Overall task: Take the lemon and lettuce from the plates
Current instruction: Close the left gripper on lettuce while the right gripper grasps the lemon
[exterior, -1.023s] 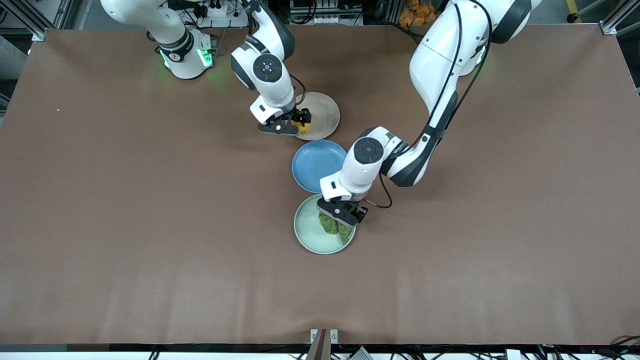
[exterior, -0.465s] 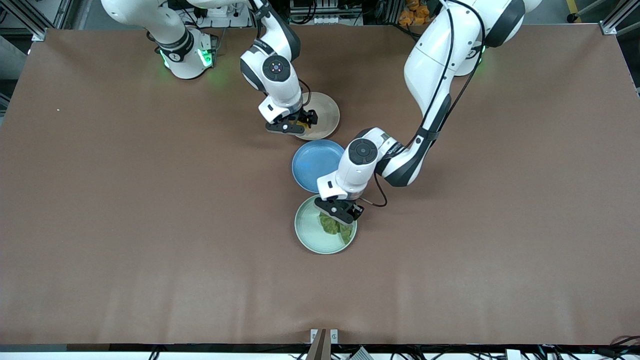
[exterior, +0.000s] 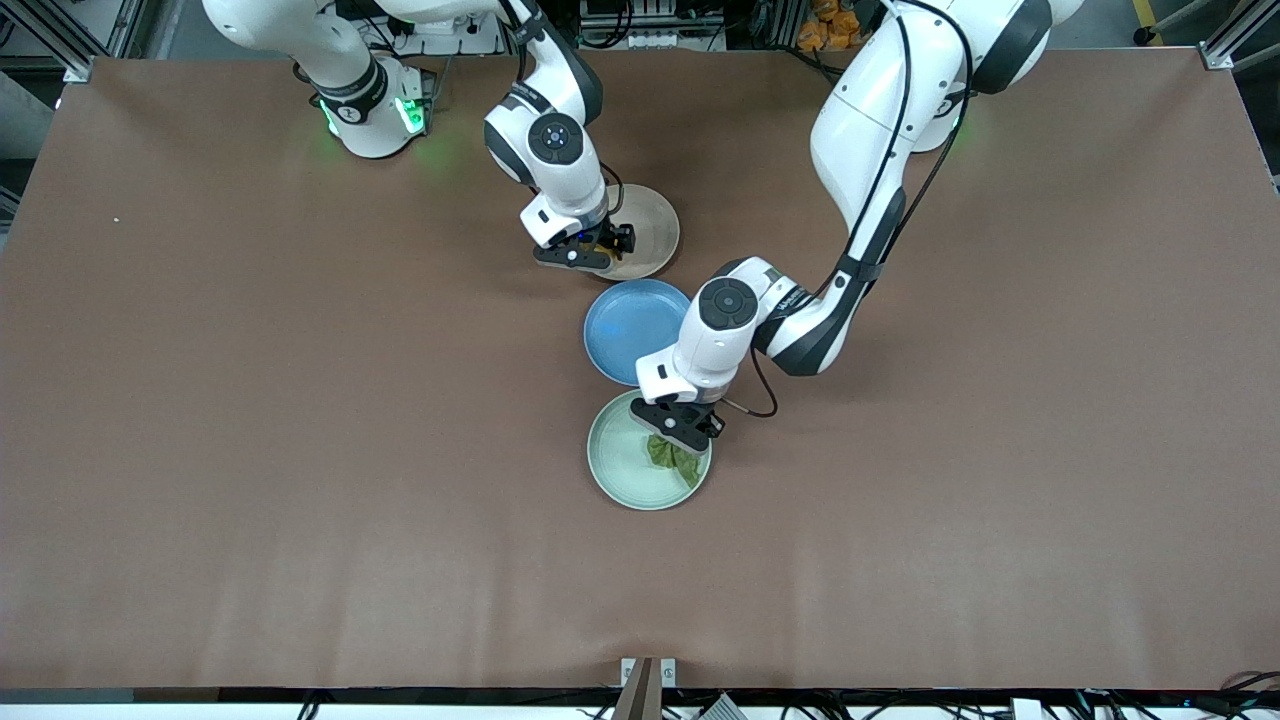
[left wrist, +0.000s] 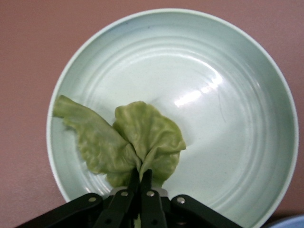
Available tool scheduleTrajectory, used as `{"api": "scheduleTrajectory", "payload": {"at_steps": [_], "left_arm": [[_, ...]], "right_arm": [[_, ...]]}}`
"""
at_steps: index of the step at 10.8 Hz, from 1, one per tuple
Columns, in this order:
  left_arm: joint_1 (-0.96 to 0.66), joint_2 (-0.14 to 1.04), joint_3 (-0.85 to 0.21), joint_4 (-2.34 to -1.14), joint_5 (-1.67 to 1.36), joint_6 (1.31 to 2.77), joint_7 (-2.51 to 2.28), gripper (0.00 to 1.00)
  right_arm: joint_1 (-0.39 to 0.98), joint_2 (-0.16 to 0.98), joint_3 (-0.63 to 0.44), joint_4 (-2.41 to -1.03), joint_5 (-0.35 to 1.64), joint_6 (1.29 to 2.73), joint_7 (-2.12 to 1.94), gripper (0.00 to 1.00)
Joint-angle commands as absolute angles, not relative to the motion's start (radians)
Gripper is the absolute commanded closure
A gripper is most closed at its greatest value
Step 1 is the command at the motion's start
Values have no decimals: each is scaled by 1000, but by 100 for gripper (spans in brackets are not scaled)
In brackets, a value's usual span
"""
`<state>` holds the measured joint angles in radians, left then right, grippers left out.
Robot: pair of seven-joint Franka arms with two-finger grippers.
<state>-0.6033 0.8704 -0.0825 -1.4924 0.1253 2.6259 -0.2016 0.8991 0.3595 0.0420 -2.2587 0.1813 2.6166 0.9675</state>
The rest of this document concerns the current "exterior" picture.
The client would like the green lettuce leaf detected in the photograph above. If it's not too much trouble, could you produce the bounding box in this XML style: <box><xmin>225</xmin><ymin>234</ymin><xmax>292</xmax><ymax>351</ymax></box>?
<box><xmin>645</xmin><ymin>432</ymin><xmax>704</xmax><ymax>489</ymax></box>

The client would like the beige round plate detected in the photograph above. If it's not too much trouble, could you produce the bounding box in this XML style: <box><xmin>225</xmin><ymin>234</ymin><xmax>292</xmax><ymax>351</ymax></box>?
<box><xmin>600</xmin><ymin>183</ymin><xmax>681</xmax><ymax>281</ymax></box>

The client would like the blue round plate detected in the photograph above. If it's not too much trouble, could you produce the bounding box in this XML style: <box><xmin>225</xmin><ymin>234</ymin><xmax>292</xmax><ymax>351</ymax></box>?
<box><xmin>584</xmin><ymin>279</ymin><xmax>693</xmax><ymax>387</ymax></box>

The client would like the pale green round plate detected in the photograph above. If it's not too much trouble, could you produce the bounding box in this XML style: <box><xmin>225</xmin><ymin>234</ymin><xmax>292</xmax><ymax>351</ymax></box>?
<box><xmin>587</xmin><ymin>389</ymin><xmax>713</xmax><ymax>511</ymax></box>

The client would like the white power strip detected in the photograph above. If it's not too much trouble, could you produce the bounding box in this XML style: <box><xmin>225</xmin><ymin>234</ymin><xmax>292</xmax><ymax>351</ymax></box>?
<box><xmin>395</xmin><ymin>10</ymin><xmax>501</xmax><ymax>56</ymax></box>

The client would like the white equipment rack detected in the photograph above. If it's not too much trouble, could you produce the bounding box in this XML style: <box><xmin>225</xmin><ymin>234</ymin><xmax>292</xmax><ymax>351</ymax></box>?
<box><xmin>580</xmin><ymin>0</ymin><xmax>726</xmax><ymax>51</ymax></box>

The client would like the orange bag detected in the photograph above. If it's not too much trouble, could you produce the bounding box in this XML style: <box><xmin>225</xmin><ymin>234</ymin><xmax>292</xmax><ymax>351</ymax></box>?
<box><xmin>798</xmin><ymin>0</ymin><xmax>863</xmax><ymax>53</ymax></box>

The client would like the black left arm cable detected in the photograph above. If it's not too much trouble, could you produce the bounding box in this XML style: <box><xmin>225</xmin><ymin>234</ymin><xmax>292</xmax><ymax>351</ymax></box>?
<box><xmin>722</xmin><ymin>0</ymin><xmax>976</xmax><ymax>418</ymax></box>

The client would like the metal table edge bracket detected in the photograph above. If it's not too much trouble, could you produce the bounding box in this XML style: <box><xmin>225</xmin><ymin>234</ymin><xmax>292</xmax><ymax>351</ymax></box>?
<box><xmin>620</xmin><ymin>657</ymin><xmax>678</xmax><ymax>720</ymax></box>

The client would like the aluminium frame post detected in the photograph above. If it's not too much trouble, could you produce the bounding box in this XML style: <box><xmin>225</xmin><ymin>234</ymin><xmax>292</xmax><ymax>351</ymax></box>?
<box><xmin>0</xmin><ymin>0</ymin><xmax>96</xmax><ymax>83</ymax></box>
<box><xmin>1200</xmin><ymin>18</ymin><xmax>1280</xmax><ymax>71</ymax></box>

